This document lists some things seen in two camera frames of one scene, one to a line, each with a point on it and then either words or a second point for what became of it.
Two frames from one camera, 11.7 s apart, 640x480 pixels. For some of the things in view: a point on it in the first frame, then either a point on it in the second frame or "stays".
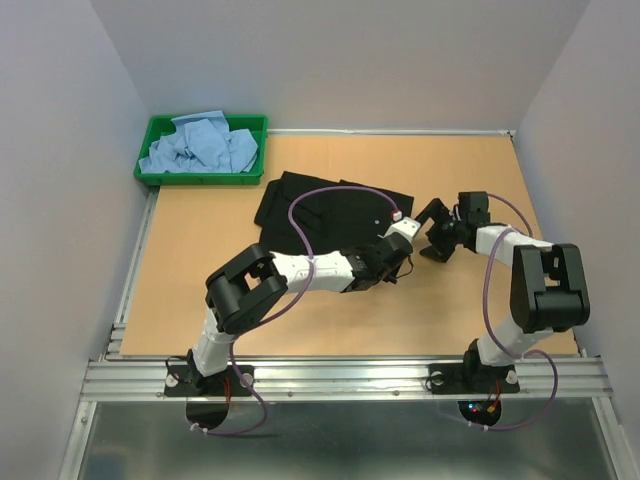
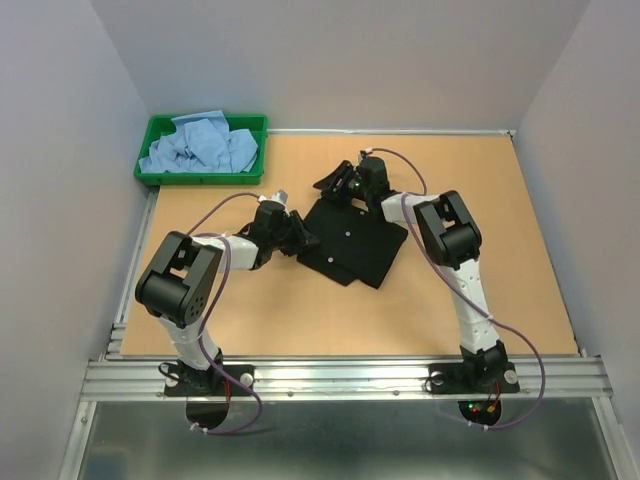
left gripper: [390, 277] -> [301, 233]
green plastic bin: [157, 126] stays
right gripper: [438, 251] -> [330, 184]
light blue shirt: [202, 143] stays
